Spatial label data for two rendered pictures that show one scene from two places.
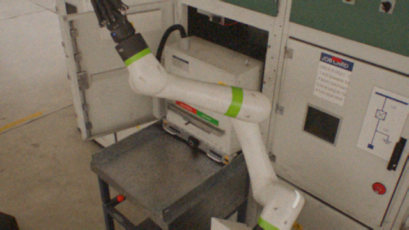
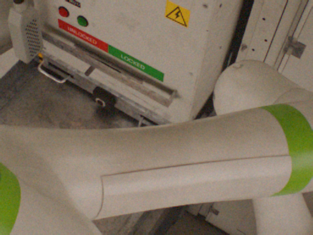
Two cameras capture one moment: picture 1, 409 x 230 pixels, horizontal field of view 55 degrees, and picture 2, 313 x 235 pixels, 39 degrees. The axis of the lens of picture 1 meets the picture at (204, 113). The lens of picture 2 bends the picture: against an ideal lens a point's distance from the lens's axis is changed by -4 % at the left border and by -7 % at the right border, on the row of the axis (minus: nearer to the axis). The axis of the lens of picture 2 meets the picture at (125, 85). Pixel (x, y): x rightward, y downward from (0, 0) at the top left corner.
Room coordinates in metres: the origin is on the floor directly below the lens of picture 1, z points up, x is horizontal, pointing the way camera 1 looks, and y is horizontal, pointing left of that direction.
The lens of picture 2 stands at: (1.02, 0.13, 1.96)
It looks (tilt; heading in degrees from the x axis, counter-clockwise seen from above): 54 degrees down; 350
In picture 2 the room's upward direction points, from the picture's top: 3 degrees clockwise
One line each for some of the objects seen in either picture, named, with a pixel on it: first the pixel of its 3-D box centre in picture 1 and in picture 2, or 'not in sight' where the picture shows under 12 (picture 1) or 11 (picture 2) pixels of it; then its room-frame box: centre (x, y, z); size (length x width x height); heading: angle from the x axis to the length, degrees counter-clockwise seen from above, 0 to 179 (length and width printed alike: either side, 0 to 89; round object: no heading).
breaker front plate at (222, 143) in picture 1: (196, 101); (107, 31); (1.77, 0.05, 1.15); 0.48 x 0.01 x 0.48; 48
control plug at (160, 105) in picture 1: (160, 101); (26, 30); (1.86, 0.25, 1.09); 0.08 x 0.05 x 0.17; 138
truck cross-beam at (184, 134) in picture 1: (197, 139); (110, 90); (1.79, 0.04, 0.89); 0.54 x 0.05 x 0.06; 48
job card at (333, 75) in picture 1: (331, 79); not in sight; (1.47, -0.53, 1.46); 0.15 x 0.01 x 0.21; 48
